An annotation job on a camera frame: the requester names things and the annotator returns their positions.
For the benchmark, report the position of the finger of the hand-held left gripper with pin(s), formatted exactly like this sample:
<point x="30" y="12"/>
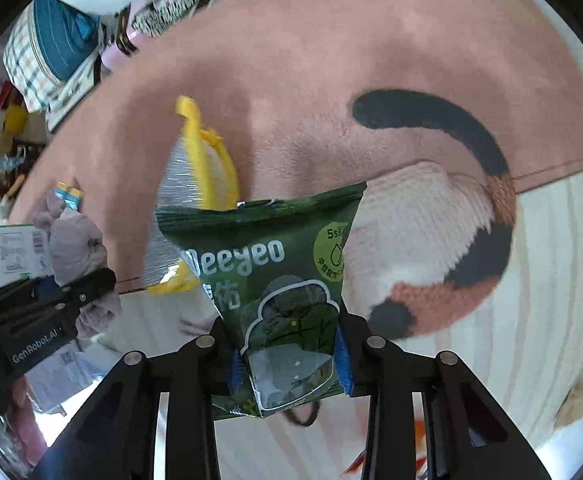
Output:
<point x="94" y="285"/>

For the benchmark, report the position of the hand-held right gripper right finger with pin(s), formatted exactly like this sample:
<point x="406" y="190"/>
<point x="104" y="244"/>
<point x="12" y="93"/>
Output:
<point x="344" y="365"/>

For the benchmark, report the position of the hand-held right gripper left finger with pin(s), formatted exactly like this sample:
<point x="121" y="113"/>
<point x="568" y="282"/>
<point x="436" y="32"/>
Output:
<point x="235" y="372"/>

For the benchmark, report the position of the mauve fuzzy cloth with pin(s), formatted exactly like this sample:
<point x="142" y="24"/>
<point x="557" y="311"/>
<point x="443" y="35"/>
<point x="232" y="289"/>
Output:
<point x="79" y="245"/>

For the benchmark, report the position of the green snack packet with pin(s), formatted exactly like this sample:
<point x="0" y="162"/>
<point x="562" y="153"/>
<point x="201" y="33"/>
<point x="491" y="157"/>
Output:
<point x="276" y="305"/>

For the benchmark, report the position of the clear bag with yellow trim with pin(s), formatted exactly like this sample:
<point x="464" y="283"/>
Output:
<point x="199" y="175"/>

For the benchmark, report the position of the printed paper leaflet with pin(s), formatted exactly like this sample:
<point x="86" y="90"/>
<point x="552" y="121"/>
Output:
<point x="61" y="372"/>

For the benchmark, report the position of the white cardboard box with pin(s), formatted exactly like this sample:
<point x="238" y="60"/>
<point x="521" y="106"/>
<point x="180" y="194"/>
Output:
<point x="16" y="255"/>

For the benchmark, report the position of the small blue and yellow packet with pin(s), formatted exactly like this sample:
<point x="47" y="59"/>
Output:
<point x="69" y="196"/>

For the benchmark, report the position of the yellow toy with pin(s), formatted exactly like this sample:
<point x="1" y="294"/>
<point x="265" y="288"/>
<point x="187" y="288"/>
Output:
<point x="14" y="120"/>

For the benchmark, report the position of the pink garment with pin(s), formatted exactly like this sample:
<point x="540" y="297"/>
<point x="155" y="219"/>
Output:
<point x="121" y="50"/>

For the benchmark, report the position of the plaid storage bag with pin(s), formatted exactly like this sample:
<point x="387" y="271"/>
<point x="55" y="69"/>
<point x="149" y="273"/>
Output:
<point x="46" y="50"/>

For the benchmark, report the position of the pink cat-print rug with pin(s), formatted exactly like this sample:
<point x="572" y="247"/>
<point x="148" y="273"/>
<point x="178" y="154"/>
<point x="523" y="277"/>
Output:
<point x="371" y="110"/>

